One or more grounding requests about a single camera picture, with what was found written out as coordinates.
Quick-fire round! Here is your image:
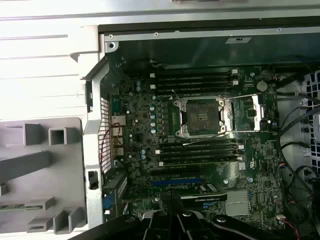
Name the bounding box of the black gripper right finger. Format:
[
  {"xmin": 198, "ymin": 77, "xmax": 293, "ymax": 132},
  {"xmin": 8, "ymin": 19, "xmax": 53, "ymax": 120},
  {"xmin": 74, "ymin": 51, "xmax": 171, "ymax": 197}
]
[{"xmin": 171, "ymin": 189, "xmax": 277, "ymax": 240}]

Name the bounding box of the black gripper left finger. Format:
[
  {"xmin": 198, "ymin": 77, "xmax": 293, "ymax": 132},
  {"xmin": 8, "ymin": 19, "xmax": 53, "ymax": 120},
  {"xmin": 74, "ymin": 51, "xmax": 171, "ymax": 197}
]
[{"xmin": 86, "ymin": 190, "xmax": 175, "ymax": 240}]

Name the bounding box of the metal socket cover frame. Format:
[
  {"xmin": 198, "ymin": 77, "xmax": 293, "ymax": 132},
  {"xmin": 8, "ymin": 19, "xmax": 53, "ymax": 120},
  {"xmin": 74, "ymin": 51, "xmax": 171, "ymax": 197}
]
[{"xmin": 224, "ymin": 92, "xmax": 266, "ymax": 133}]

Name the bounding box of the CPU socket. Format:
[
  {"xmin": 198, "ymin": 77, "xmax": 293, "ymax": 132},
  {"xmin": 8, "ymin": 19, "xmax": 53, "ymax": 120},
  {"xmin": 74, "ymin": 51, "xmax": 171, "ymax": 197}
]
[{"xmin": 174, "ymin": 95, "xmax": 228, "ymax": 139}]

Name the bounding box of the black graphics card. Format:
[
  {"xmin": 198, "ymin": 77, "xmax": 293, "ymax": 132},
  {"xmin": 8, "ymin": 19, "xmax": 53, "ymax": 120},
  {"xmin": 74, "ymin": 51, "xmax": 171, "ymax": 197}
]
[{"xmin": 174, "ymin": 183, "xmax": 229, "ymax": 208}]

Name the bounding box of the blue expansion slot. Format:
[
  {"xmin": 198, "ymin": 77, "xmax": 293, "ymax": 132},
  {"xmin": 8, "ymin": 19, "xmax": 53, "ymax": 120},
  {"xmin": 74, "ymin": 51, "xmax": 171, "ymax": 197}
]
[{"xmin": 151, "ymin": 178, "xmax": 203, "ymax": 187}]

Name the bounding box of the silver chipset heatsink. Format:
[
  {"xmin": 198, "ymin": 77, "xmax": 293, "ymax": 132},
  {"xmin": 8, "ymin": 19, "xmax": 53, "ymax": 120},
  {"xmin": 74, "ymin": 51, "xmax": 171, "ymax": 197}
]
[{"xmin": 225, "ymin": 190, "xmax": 252, "ymax": 216}]

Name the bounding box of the black expansion slot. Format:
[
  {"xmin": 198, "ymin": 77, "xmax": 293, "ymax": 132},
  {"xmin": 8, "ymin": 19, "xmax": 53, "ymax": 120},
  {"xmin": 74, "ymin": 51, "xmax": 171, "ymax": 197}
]
[{"xmin": 149, "ymin": 169, "xmax": 204, "ymax": 180}]

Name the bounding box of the RAM slot with white latches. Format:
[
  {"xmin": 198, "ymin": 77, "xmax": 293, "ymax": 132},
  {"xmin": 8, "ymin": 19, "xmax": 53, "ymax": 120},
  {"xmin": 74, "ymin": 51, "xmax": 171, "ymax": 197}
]
[
  {"xmin": 149, "ymin": 80, "xmax": 240, "ymax": 90},
  {"xmin": 149, "ymin": 69, "xmax": 239, "ymax": 79},
  {"xmin": 154, "ymin": 144, "xmax": 245, "ymax": 156},
  {"xmin": 158, "ymin": 156, "xmax": 243, "ymax": 168}
]

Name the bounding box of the green motherboard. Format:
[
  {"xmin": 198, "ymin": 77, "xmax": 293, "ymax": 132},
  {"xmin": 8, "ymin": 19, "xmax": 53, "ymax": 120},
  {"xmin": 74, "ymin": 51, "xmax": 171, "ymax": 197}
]
[{"xmin": 107, "ymin": 62, "xmax": 285, "ymax": 233}]

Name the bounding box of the black open PC case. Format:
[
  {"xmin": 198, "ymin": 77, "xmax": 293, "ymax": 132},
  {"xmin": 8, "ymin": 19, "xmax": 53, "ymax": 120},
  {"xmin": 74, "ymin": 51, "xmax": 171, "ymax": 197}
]
[{"xmin": 79, "ymin": 14, "xmax": 320, "ymax": 240}]

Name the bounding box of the grey parts rack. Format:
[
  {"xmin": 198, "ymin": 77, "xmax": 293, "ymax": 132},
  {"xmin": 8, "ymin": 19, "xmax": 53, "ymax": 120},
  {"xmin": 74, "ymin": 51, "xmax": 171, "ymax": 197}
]
[{"xmin": 0, "ymin": 116, "xmax": 88, "ymax": 235}]

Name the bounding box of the silver perforated drive cage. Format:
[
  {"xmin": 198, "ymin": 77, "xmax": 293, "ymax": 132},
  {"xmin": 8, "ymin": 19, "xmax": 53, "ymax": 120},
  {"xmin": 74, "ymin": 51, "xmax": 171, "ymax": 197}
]
[{"xmin": 298, "ymin": 71, "xmax": 320, "ymax": 168}]

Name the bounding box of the red black twisted wire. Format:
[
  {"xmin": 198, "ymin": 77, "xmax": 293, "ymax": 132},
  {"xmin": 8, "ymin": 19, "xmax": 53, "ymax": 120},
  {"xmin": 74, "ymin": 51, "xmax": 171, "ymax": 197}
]
[{"xmin": 99, "ymin": 122, "xmax": 124, "ymax": 173}]

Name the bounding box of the black internal cable bundle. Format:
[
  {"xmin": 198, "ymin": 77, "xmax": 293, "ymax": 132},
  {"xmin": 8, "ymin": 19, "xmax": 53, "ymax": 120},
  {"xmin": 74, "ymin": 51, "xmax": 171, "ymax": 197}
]
[{"xmin": 276, "ymin": 92, "xmax": 320, "ymax": 240}]

